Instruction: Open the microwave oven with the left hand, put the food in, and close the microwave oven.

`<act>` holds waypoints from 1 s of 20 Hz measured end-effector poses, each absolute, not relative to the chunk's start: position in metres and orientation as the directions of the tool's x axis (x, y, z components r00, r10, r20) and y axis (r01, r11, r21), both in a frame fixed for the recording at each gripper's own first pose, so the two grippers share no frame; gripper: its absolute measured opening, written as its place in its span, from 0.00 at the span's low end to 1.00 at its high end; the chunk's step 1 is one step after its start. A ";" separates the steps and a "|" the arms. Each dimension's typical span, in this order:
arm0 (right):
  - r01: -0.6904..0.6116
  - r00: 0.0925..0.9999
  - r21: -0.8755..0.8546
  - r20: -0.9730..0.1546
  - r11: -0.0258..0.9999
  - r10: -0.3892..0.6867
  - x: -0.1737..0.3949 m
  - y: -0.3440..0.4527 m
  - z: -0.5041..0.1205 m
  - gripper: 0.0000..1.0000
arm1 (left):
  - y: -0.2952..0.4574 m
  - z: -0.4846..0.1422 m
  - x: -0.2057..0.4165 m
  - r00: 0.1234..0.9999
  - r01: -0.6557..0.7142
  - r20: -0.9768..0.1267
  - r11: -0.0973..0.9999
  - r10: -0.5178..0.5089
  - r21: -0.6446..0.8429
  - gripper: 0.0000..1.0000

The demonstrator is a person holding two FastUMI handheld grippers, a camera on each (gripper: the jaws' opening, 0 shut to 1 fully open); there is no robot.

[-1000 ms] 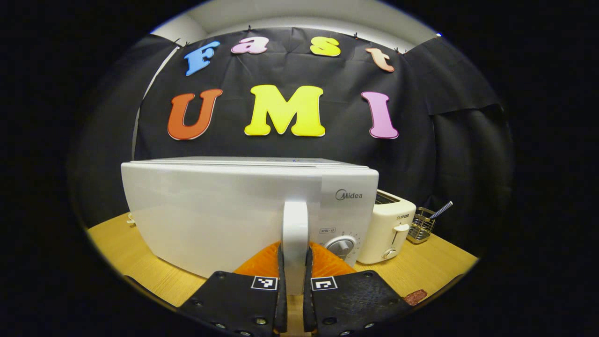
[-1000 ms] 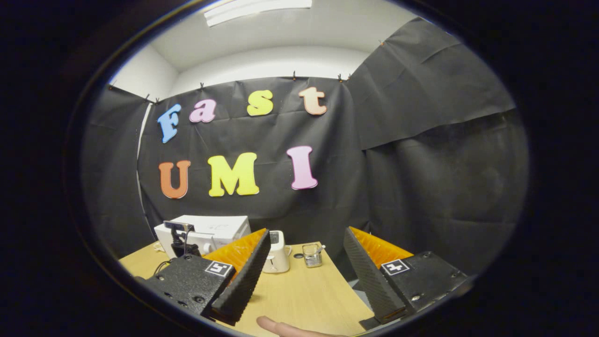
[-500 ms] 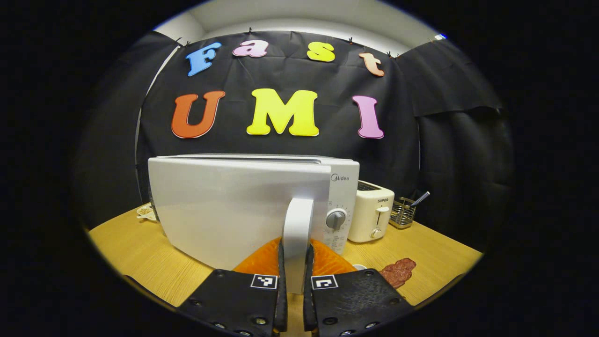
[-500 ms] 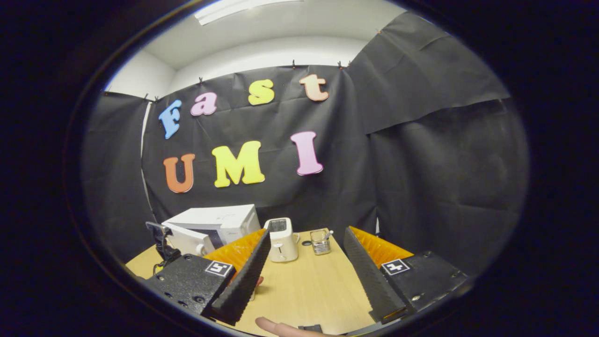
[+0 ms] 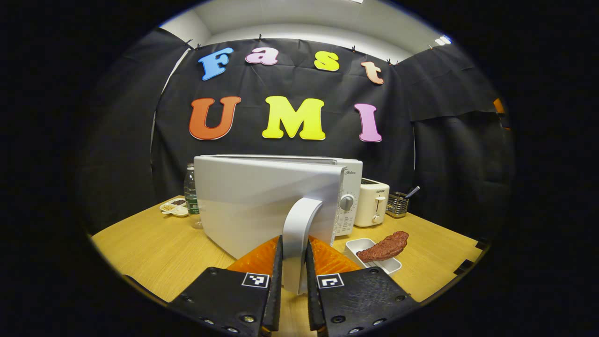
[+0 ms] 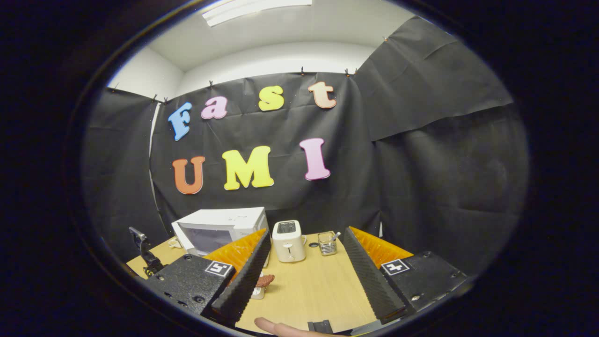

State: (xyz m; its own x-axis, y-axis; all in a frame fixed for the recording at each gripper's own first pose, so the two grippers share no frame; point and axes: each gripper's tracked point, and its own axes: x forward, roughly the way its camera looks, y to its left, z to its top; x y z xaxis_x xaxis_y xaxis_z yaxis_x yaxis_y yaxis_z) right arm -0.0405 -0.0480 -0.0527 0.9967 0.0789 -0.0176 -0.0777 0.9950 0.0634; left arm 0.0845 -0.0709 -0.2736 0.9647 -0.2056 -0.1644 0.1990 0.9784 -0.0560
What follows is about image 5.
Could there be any white rectangular tray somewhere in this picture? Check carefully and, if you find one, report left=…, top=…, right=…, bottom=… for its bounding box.
left=345, top=238, right=402, bottom=275

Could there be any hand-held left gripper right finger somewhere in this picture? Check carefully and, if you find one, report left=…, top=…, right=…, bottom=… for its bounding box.
left=305, top=235, right=420, bottom=337

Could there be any white microwave oven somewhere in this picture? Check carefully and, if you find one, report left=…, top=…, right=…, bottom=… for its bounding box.
left=193, top=154, right=364, bottom=295

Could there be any metal wire basket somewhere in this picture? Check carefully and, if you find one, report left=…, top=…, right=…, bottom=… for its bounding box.
left=386, top=191, right=410, bottom=219

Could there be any clear water bottle green label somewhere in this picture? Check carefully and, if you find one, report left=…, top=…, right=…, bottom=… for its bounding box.
left=184, top=163, right=203, bottom=229

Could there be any small white divided dish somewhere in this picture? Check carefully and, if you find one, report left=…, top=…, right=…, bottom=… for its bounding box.
left=159, top=198, right=190, bottom=217

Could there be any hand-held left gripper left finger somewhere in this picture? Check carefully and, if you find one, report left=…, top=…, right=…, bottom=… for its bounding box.
left=168, top=235, right=284, bottom=337

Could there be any brown meat steak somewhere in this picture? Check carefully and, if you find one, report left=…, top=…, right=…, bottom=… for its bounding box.
left=357, top=231, right=409, bottom=263

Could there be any cream toaster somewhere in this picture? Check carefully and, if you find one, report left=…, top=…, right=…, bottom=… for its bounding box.
left=354, top=178, right=390, bottom=228

